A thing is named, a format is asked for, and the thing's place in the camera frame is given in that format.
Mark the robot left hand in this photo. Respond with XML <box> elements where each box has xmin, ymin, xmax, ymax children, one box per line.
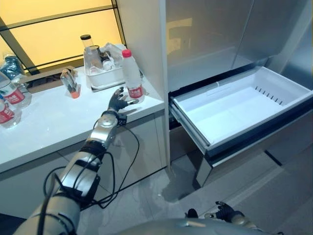
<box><xmin>107</xmin><ymin>87</ymin><xmax>140</xmax><ymax>113</ymax></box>

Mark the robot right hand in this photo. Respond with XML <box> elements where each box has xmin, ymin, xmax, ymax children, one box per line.
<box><xmin>204</xmin><ymin>200</ymin><xmax>238</xmax><ymax>222</ymax></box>

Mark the white refrigerator drawer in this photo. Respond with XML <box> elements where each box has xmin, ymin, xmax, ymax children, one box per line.
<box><xmin>169</xmin><ymin>66</ymin><xmax>313</xmax><ymax>170</ymax></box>

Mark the silver refrigerator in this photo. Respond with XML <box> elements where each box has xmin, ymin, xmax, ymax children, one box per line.
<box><xmin>165</xmin><ymin>0</ymin><xmax>313</xmax><ymax>189</ymax></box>

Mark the white plastic bin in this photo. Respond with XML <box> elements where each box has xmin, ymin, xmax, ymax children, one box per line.
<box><xmin>84</xmin><ymin>45</ymin><xmax>127</xmax><ymax>92</ymax></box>

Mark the red cap water bottle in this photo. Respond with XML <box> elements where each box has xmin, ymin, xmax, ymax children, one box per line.
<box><xmin>121</xmin><ymin>48</ymin><xmax>145</xmax><ymax>105</ymax></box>

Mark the dark glass jar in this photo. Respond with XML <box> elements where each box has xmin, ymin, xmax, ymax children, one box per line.
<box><xmin>98</xmin><ymin>49</ymin><xmax>111</xmax><ymax>65</ymax></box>

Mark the clear plastic bag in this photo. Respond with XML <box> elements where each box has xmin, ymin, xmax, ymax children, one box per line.
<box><xmin>104</xmin><ymin>42</ymin><xmax>126</xmax><ymax>69</ymax></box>

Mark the clear plastic jar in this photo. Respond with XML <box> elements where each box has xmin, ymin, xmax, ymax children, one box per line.
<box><xmin>84</xmin><ymin>45</ymin><xmax>100</xmax><ymax>70</ymax></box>

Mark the white counter cabinet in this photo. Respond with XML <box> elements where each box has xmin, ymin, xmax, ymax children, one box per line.
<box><xmin>0</xmin><ymin>107</ymin><xmax>170</xmax><ymax>219</ymax></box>

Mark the clear jar black lid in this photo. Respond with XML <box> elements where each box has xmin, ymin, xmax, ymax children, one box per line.
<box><xmin>80</xmin><ymin>34</ymin><xmax>93</xmax><ymax>53</ymax></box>

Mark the red label water bottle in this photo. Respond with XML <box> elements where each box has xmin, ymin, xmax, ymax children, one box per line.
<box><xmin>0</xmin><ymin>97</ymin><xmax>22</xmax><ymax>129</ymax></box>
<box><xmin>0</xmin><ymin>71</ymin><xmax>33</xmax><ymax>110</ymax></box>

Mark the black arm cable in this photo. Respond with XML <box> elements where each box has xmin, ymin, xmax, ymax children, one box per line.
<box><xmin>43</xmin><ymin>121</ymin><xmax>141</xmax><ymax>209</ymax></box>

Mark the dark window frame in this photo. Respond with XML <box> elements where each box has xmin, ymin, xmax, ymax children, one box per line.
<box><xmin>0</xmin><ymin>0</ymin><xmax>126</xmax><ymax>74</ymax></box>

